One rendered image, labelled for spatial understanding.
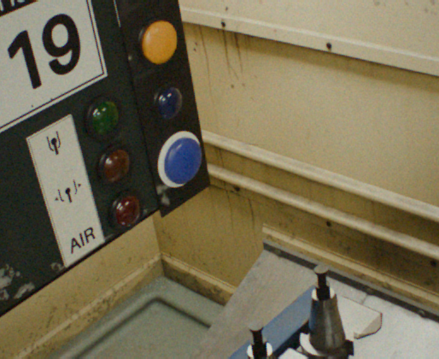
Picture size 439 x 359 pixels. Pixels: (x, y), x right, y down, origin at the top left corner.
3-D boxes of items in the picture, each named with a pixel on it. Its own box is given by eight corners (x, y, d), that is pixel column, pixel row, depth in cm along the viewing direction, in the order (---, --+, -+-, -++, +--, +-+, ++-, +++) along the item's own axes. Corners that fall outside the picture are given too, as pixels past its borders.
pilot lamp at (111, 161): (137, 174, 48) (130, 142, 47) (109, 191, 47) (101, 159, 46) (131, 172, 49) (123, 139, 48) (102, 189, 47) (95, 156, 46)
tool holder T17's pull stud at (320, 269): (320, 286, 92) (318, 262, 90) (333, 291, 91) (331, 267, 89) (313, 295, 91) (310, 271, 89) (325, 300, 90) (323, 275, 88)
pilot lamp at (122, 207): (147, 218, 50) (140, 188, 49) (120, 236, 49) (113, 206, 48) (140, 215, 50) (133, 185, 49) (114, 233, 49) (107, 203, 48)
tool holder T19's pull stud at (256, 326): (259, 342, 86) (254, 317, 84) (271, 348, 85) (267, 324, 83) (248, 351, 85) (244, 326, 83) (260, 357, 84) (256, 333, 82)
